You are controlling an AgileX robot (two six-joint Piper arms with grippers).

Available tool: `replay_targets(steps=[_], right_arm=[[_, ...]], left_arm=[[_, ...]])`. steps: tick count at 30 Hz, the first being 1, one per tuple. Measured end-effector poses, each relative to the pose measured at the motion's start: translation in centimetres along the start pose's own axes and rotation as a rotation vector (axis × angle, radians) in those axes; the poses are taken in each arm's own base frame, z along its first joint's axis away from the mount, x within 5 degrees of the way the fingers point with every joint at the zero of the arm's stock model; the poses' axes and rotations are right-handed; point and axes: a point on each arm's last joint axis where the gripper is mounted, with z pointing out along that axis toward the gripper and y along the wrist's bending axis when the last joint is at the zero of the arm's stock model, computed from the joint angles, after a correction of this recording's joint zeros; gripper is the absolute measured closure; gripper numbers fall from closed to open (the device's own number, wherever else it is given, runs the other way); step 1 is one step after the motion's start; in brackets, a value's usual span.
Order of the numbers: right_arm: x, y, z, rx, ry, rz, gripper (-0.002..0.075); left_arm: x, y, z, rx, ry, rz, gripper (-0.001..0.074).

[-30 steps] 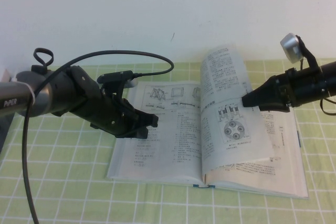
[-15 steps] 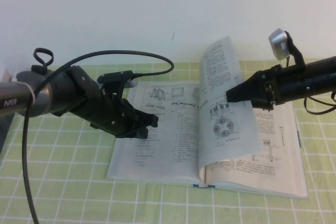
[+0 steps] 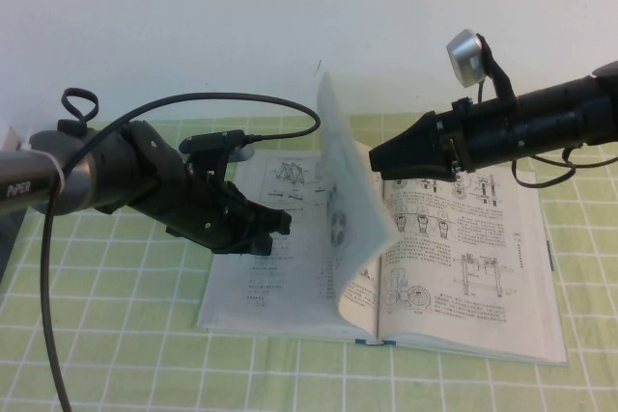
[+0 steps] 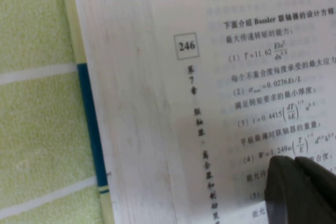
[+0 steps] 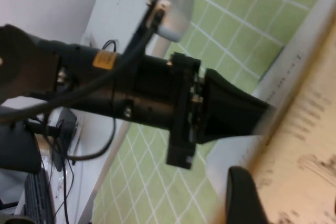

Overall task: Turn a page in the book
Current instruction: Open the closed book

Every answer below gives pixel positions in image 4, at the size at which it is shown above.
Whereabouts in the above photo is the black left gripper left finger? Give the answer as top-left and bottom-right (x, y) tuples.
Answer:
(261, 155), (312, 224)

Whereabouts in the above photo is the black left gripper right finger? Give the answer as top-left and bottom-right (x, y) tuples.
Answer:
(292, 155), (336, 224)

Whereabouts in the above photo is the technical textbook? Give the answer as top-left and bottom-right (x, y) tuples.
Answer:
(57, 0), (336, 224)

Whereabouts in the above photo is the green checkered tablecloth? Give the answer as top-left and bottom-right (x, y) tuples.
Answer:
(0, 0), (103, 224)

